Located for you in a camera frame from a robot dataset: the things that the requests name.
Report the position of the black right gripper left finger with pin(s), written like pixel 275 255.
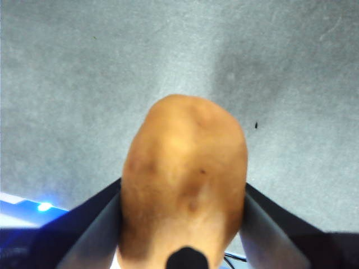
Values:
pixel 70 243

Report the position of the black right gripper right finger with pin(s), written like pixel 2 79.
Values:
pixel 294 243

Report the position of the brown potato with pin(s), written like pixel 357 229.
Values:
pixel 182 173

